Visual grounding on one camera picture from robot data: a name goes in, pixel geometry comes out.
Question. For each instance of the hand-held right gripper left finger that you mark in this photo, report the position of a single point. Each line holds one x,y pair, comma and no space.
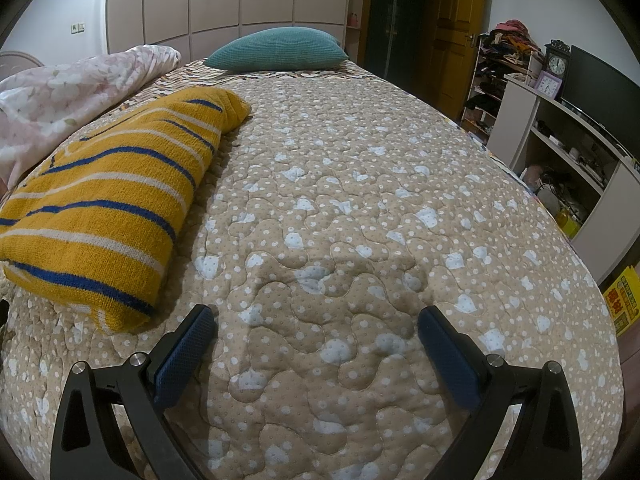
185,355

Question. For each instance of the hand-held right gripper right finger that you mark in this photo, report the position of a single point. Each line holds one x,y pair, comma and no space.
450,360

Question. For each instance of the yellow striped knit sweater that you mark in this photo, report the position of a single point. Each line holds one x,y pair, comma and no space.
100,210

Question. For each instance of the rack with clothes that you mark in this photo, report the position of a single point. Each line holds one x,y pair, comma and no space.
492,75

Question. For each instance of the beige dotted quilted bedspread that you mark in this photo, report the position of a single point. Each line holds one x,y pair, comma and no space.
375,210

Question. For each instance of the yellow printed box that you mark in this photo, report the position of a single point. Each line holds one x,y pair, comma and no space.
622,305

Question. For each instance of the yellow bottle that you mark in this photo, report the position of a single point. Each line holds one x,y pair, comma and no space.
570,222

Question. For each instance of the white television cabinet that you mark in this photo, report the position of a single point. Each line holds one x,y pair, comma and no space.
620,195

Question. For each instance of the pink floral blanket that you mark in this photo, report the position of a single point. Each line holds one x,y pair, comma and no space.
65,90

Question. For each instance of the purple square clock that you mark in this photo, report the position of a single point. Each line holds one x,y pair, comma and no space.
549,84

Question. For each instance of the black television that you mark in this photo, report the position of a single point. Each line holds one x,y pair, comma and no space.
600,90

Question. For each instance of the black ornate clock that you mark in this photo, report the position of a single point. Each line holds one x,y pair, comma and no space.
556,62

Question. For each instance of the teal pillow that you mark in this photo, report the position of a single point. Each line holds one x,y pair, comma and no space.
275,47

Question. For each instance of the wooden door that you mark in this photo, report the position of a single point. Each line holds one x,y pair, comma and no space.
457,35

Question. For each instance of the beige wardrobe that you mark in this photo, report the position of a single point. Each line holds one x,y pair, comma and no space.
225,0

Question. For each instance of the wall light switch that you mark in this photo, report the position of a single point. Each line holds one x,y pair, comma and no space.
78,27

